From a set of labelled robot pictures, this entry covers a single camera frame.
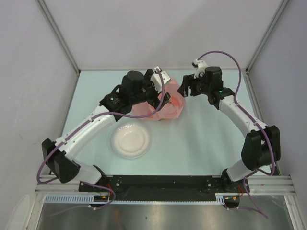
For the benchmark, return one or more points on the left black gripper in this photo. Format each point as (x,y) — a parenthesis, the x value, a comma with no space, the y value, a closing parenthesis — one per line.
(154,101)

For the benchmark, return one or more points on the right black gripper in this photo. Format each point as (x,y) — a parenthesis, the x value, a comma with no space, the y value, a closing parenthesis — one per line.
(189,81)

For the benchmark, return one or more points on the pink plastic bag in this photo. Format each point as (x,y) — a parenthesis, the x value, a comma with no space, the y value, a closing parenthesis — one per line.
(171,110)

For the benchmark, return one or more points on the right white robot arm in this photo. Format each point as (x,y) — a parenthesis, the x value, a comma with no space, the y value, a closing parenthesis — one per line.
(261,148)

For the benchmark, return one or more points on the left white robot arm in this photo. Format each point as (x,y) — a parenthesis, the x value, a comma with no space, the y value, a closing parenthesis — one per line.
(59,155)

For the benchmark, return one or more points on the white plate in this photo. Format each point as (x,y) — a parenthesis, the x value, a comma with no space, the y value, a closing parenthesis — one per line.
(131,140)

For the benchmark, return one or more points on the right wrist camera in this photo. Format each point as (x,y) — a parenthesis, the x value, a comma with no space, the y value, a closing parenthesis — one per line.
(200,67)

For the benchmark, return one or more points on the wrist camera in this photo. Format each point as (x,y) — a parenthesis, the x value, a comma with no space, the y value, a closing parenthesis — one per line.
(159,77)
(200,67)

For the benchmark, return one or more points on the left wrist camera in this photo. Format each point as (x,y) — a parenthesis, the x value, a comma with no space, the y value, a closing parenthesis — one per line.
(159,77)

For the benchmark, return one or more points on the right aluminium frame post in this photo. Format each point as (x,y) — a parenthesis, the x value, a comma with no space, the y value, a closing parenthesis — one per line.
(268,32)

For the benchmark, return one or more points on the aluminium frame post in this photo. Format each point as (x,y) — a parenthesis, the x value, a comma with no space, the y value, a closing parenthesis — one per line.
(268,32)
(58,34)

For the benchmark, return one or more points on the right side aluminium rail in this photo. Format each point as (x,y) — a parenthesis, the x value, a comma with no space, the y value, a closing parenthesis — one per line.
(258,114)

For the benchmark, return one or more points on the aluminium rail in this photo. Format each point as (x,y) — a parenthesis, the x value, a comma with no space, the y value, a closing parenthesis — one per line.
(258,114)
(256,185)

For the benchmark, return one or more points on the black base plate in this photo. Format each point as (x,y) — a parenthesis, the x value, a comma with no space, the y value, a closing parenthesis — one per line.
(171,188)

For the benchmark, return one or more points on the left aluminium frame post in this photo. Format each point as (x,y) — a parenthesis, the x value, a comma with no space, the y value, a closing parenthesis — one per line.
(58,34)

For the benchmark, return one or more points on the aluminium front rail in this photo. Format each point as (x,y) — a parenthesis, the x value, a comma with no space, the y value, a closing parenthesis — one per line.
(256,185)

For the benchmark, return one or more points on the white cable duct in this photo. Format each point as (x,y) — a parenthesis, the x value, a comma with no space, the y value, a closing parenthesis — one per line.
(96,199)

